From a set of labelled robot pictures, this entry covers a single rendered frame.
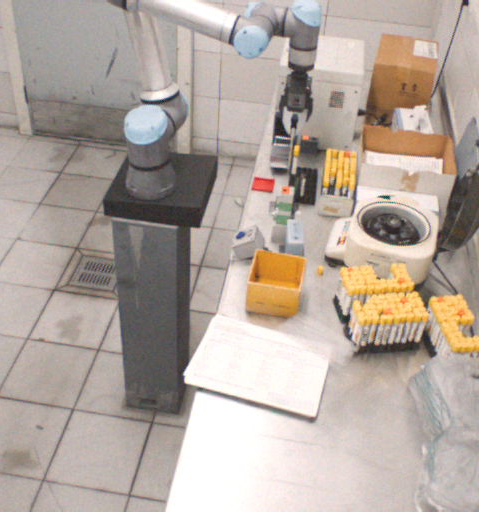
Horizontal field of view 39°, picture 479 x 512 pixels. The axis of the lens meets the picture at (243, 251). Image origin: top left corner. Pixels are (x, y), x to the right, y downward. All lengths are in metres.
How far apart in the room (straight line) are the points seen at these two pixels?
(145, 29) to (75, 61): 2.00
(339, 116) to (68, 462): 1.50
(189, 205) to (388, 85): 1.06
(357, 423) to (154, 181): 0.89
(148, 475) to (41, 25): 2.43
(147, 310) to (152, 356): 0.22
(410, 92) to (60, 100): 2.11
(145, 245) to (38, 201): 1.67
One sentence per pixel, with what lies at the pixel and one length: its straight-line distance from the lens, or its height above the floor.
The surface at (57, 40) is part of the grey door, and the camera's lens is 3.91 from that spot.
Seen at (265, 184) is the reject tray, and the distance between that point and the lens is 2.19.
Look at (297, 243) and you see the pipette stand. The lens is 1.80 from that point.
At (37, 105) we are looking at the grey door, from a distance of 4.13.
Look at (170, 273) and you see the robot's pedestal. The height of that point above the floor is 0.69.
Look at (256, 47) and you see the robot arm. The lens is 1.68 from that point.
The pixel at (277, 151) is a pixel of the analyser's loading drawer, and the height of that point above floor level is 0.92.
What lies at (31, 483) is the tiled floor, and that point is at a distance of 2.51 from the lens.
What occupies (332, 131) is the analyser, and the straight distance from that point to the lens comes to 2.36.
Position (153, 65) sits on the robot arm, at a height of 1.27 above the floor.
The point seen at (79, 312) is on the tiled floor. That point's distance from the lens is 3.00.
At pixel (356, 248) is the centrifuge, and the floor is 0.97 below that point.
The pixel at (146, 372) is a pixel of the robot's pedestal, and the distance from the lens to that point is 2.47.
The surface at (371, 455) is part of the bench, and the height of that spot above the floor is 0.87.
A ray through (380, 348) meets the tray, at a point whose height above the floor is 0.89.
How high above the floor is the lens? 2.09
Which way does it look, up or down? 39 degrees down
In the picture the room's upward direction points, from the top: 4 degrees clockwise
